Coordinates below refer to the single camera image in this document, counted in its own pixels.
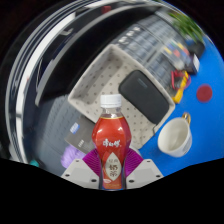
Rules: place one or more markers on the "red drink bottle white cap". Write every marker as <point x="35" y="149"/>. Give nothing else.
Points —
<point x="111" y="143"/>

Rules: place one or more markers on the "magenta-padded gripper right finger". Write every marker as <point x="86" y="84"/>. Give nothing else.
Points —
<point x="143" y="173"/>

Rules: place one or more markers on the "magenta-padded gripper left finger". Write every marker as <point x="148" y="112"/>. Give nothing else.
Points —
<point x="81" y="173"/>

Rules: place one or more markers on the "beige polka-dot fabric bin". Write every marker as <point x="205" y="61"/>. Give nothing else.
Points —
<point x="100" y="80"/>

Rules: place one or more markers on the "black zip case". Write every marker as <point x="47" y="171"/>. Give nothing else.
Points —
<point x="145" y="96"/>

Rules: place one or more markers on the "flat round red coaster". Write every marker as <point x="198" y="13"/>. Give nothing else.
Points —
<point x="204" y="93"/>

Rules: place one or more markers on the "small black box white label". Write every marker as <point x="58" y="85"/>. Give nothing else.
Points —
<point x="194" y="65"/>

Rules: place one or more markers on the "green potted plant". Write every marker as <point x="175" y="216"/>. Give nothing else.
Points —
<point x="186" y="26"/>

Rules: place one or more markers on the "grey small-parts drawer cabinet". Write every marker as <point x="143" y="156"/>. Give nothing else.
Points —
<point x="146" y="46"/>

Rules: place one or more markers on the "dark grey flat carton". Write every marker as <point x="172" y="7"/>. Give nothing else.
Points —
<point x="80" y="136"/>

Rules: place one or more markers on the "clear organiser colourful parts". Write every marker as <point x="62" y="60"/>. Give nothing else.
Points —
<point x="176" y="51"/>

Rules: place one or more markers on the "yellow multimeter red leads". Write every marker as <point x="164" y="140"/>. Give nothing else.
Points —
<point x="181" y="86"/>

